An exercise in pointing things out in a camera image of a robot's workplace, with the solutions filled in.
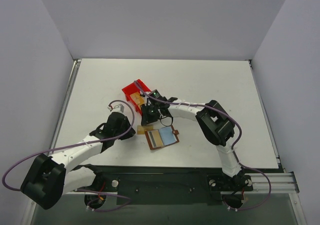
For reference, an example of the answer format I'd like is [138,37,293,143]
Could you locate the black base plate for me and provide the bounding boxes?
[84,164,253,206]

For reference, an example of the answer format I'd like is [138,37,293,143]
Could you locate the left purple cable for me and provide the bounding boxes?
[1,99,137,213]

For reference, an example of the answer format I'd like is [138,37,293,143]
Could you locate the purple cable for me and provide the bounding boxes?
[1,99,137,213]
[133,79,272,212]

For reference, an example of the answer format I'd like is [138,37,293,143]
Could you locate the gold card magnetic stripe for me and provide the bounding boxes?
[148,130,164,149]

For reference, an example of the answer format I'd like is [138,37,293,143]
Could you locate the red plastic bin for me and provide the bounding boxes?
[122,82,142,115]

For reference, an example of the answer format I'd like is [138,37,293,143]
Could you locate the brown leather card holder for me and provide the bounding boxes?
[145,125,180,150]

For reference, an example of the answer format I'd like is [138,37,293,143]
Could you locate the gold card with chip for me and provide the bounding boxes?
[136,125,154,135]

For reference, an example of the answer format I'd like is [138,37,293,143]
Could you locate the aluminium table frame rail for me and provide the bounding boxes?
[51,58,299,193]

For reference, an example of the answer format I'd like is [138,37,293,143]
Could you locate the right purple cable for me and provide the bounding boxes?
[133,79,272,212]

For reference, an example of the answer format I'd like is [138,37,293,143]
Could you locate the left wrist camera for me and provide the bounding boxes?
[107,104,125,114]

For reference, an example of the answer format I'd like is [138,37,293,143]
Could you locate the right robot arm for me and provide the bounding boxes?
[140,90,242,190]

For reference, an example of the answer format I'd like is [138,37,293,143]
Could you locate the gold cards in bin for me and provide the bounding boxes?
[130,92,145,106]

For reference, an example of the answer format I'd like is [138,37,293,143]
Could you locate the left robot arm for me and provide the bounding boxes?
[20,111,135,210]

